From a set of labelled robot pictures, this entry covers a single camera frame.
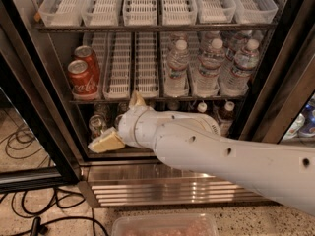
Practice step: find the right brown tea bottle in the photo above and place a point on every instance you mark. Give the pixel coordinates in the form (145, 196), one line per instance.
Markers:
(225, 117)

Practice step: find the red coke can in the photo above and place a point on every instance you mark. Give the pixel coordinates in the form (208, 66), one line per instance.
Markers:
(87, 54)
(83, 80)

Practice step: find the empty middle tray right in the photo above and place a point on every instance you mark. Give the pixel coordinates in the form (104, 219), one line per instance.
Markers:
(146, 65)

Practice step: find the top shelf tray three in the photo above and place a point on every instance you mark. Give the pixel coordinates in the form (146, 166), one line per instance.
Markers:
(140, 12)

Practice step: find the water bottle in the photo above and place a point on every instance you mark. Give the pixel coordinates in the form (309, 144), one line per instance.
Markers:
(209, 62)
(235, 74)
(177, 63)

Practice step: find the closed right fridge door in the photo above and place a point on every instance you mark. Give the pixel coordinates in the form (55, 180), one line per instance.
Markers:
(285, 79)

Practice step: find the front left water bottle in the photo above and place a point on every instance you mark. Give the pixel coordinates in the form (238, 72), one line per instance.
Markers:
(177, 63)

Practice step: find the left brown tea bottle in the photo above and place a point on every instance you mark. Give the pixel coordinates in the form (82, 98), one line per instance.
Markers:
(202, 107)

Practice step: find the brown tea bottle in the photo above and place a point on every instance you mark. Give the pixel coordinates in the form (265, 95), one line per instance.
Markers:
(202, 107)
(225, 117)

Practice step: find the top shelf tray six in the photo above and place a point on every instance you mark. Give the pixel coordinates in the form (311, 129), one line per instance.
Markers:
(255, 11)

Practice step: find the top shelf tray two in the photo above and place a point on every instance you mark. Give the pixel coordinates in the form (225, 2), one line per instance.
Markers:
(100, 13)

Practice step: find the top shelf tray four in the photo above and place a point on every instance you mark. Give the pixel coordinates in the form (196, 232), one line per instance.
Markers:
(178, 12)

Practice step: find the front right water bottle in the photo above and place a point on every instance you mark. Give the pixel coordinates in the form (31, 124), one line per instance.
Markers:
(235, 74)

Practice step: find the top shelf tray five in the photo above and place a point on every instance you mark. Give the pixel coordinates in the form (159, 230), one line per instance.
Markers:
(215, 11)

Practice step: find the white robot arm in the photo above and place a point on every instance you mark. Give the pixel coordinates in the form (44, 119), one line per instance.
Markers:
(193, 141)

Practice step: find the clear plastic floor container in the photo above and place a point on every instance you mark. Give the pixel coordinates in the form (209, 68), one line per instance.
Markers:
(176, 224)

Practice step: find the open fridge glass door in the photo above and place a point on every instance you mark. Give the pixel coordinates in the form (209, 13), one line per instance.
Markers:
(24, 95)

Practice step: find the top shelf tray one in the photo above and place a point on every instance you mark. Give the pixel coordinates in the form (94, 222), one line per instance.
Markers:
(61, 13)

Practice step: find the front middle water bottle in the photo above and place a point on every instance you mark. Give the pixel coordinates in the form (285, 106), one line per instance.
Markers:
(209, 62)

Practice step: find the steel fridge bottom grille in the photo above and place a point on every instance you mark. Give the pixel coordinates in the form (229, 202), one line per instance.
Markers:
(151, 183)

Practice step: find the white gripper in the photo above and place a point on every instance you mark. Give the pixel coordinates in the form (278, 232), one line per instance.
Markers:
(127, 127)

